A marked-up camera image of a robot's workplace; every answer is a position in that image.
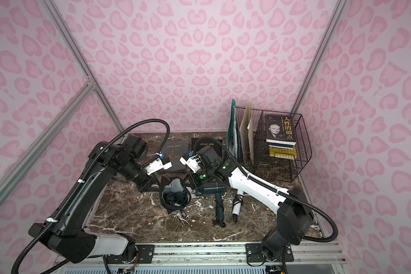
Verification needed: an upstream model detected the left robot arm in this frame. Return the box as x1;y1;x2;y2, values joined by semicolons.
29;135;171;263

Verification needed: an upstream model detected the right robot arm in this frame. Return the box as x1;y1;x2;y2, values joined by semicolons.
180;146;314;261

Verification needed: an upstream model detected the grey hair dryer pouch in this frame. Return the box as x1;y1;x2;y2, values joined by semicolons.
162;140;190;172

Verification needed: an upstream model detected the white hair dryer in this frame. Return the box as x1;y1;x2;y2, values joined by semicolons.
232;190;244;223

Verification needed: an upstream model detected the yellow striped book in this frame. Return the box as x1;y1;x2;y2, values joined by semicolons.
268;144;298;160

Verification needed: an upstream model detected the black portrait book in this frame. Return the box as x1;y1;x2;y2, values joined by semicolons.
266;115;296;146

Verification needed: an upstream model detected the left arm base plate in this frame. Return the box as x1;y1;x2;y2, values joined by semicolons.
106;243;155;264

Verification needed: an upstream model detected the black wire basket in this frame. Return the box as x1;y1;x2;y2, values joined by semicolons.
236;107;312;183

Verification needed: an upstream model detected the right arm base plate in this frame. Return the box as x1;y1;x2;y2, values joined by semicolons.
245;243;294;265

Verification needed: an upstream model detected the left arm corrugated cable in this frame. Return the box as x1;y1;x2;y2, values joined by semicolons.
10;119;171;274

